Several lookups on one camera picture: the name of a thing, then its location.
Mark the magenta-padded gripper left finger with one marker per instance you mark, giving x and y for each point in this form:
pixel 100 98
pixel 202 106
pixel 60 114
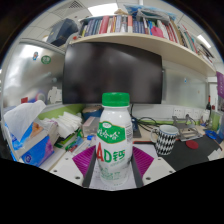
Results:
pixel 83 160

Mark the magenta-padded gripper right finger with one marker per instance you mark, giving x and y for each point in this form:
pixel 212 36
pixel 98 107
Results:
pixel 144 160

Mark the white green-capped drink bottle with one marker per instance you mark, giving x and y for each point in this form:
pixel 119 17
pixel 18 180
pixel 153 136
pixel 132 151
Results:
pixel 115 140

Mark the black white patterned mug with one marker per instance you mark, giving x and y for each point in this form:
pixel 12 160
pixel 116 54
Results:
pixel 165 141

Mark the clear plastic box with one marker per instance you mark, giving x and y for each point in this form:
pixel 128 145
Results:
pixel 91 126

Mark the white napkin stack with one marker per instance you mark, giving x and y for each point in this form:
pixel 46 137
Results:
pixel 68 123

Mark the black desk mat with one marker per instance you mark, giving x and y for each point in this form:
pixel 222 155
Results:
pixel 186 156

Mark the blue tissue box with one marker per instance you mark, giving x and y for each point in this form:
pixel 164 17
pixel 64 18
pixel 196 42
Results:
pixel 36 150

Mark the flat round red coaster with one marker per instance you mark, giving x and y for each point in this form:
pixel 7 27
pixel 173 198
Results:
pixel 192 144

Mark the white paper notes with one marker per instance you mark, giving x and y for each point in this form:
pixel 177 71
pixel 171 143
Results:
pixel 215 155

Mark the dark wine bottle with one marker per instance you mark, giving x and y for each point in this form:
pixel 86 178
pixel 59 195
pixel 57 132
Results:
pixel 208 105

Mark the black computer monitor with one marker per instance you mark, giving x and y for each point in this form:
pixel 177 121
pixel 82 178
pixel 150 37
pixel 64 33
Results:
pixel 110 73

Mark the purple hanging banner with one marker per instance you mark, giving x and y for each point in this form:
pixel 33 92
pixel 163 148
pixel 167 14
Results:
pixel 220 83

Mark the dark blue storage box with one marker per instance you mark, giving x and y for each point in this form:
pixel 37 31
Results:
pixel 61 31

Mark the ceiling lights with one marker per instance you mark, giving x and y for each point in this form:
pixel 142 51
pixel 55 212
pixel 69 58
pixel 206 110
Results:
pixel 103 9

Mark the white wall socket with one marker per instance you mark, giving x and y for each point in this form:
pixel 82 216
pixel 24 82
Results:
pixel 189 113
pixel 178 112

